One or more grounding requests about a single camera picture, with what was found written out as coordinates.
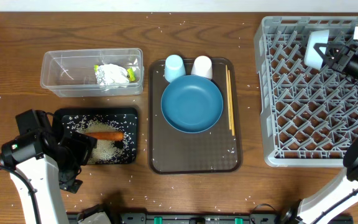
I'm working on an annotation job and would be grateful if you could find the light blue bowl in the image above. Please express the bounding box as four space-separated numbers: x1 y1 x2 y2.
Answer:
304 30 329 70

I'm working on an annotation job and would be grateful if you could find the pile of white rice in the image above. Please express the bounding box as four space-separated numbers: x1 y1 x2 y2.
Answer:
62 113 137 165

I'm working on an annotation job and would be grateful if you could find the orange carrot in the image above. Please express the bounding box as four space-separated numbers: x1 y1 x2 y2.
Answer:
85 131 124 141

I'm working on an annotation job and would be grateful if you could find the white wrapper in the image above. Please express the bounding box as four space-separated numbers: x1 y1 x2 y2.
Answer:
96 63 131 86

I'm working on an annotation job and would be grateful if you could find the dark blue plate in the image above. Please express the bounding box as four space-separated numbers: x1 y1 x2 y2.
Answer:
160 75 224 134

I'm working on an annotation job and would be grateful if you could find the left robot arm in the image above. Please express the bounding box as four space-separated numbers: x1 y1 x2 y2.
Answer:
0 129 111 224

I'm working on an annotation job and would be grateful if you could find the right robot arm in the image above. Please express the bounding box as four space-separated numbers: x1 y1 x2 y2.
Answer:
280 43 358 224

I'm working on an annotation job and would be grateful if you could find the grey dishwasher rack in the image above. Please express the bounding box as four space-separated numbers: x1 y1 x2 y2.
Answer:
254 16 358 167

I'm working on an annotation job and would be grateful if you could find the black plastic tray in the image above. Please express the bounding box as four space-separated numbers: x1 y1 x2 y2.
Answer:
52 107 139 166

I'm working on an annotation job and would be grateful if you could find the clear plastic container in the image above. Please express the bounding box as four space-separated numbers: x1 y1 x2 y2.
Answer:
40 48 144 97

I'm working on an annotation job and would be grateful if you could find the wooden chopstick left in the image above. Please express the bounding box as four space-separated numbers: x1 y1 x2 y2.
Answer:
225 64 232 131

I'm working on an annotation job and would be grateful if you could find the wooden chopstick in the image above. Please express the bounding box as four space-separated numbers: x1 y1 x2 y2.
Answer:
225 64 232 131
227 70 235 136

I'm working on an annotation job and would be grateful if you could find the wooden chopstick right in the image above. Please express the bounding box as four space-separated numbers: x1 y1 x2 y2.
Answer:
227 70 235 136

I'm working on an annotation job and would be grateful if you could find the light blue cup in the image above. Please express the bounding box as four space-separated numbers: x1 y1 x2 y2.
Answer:
164 55 186 83

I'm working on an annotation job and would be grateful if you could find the white cup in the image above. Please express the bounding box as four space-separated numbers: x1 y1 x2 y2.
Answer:
191 55 213 80

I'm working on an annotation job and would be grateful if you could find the dark brown serving tray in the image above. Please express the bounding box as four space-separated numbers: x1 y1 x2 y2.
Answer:
148 58 242 174

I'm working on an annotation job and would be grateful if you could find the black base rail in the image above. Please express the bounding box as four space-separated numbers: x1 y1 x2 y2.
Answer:
67 212 354 224

